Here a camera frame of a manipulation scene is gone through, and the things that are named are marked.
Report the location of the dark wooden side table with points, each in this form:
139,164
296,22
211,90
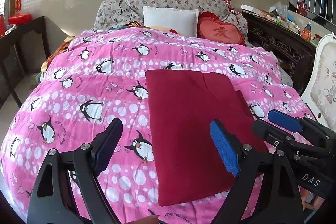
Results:
13,39

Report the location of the red heart cushion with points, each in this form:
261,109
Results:
210,27

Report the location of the dark carved wooden headboard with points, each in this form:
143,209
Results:
296,54

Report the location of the orange yellow blanket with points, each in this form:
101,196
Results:
63,48

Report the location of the dark red garment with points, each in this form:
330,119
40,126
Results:
182,105

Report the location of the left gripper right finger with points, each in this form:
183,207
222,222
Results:
279,200

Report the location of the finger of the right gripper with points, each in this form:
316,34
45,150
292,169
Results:
285,121
268,132

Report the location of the floral quilt pile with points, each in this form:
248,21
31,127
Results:
117,13

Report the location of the red box on table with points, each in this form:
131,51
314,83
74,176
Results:
20,18

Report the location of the white square pillow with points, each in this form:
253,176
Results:
185,22

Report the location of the white upholstered chair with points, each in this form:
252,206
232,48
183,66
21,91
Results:
319,95

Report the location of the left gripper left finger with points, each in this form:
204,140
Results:
66,189

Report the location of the left hand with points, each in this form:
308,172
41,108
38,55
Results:
152,219

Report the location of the pink penguin blanket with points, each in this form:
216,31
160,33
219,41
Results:
101,77

